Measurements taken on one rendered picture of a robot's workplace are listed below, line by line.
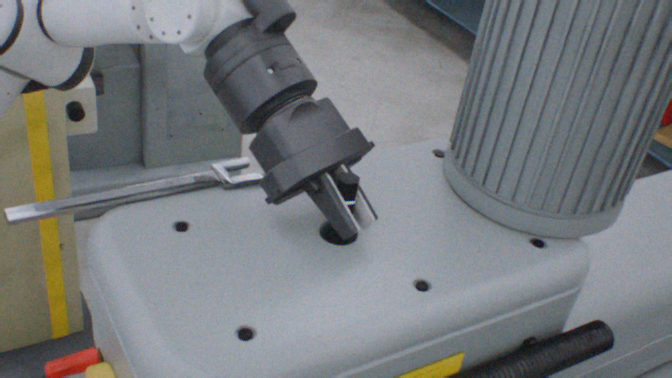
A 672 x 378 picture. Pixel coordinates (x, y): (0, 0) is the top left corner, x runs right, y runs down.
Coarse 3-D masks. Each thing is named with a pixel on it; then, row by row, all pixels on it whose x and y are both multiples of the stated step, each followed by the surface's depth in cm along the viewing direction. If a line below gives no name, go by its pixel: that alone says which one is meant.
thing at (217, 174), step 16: (240, 160) 78; (192, 176) 74; (208, 176) 75; (224, 176) 75; (240, 176) 75; (256, 176) 76; (96, 192) 70; (112, 192) 70; (128, 192) 71; (144, 192) 71; (160, 192) 72; (176, 192) 73; (16, 208) 67; (32, 208) 67; (48, 208) 67; (64, 208) 68; (80, 208) 68; (96, 208) 69
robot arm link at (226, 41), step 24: (168, 0) 67; (192, 0) 66; (216, 0) 68; (240, 0) 70; (264, 0) 68; (168, 24) 68; (192, 24) 66; (216, 24) 68; (240, 24) 69; (264, 24) 68; (288, 24) 70; (192, 48) 70; (216, 48) 68; (240, 48) 67; (264, 48) 68; (216, 72) 68
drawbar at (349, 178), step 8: (344, 176) 68; (352, 176) 68; (336, 184) 68; (344, 184) 67; (352, 184) 67; (344, 192) 67; (352, 192) 67; (344, 200) 68; (352, 200) 68; (352, 208) 69; (336, 232) 70; (328, 240) 71; (336, 240) 71; (344, 240) 71
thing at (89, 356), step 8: (80, 352) 78; (88, 352) 78; (96, 352) 78; (56, 360) 77; (64, 360) 77; (72, 360) 77; (80, 360) 77; (88, 360) 78; (96, 360) 78; (48, 368) 76; (56, 368) 76; (64, 368) 76; (72, 368) 77; (80, 368) 77; (48, 376) 76; (56, 376) 76; (64, 376) 77
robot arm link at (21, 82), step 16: (0, 0) 78; (16, 0) 79; (0, 16) 78; (16, 16) 78; (0, 32) 77; (16, 32) 78; (0, 48) 78; (0, 80) 84; (16, 80) 85; (32, 80) 88; (80, 80) 88; (0, 96) 86; (16, 96) 88; (0, 112) 87
